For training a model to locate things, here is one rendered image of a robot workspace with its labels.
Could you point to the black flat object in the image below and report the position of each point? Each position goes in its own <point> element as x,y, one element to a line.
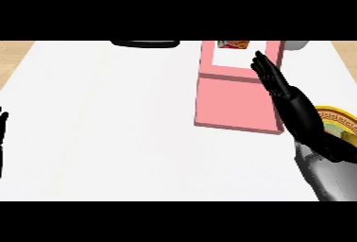
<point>146,43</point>

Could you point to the red and yellow packet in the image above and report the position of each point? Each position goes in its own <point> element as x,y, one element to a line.
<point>232,44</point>

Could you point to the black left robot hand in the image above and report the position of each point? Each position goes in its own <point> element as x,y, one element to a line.
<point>2,135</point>

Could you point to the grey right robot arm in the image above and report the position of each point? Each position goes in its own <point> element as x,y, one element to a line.
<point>328,178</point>

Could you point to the yellow patterned plate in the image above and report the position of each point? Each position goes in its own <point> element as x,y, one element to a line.
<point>341,121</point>

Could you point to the pink cardboard box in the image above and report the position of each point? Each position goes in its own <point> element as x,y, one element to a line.
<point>236,94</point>

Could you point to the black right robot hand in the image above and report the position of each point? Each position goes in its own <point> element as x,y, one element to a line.
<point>297,110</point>

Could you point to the grey round object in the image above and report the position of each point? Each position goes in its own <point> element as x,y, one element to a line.
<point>295,44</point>

